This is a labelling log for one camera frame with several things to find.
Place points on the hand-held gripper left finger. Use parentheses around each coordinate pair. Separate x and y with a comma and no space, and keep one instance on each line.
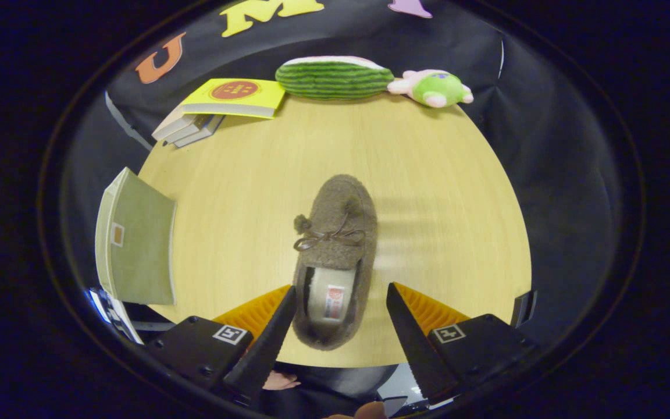
(265,355)

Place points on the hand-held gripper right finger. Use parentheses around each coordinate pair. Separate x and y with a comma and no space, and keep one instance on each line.
(416,349)

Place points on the light green fabric storage box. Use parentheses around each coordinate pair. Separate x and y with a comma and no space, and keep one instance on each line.
(143,244)

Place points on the brown fuzzy shoe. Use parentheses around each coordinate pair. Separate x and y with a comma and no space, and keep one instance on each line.
(338,203)

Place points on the pink and green plush toy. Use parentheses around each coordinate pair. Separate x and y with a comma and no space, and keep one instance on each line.
(437,88)

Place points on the yellow book with red emblem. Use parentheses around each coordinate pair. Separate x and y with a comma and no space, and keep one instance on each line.
(236,92)

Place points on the watermelon slice plush toy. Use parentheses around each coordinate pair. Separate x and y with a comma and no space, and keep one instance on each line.
(335,78)

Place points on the black backdrop cloth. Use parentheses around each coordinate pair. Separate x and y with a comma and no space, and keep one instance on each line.
(457,46)

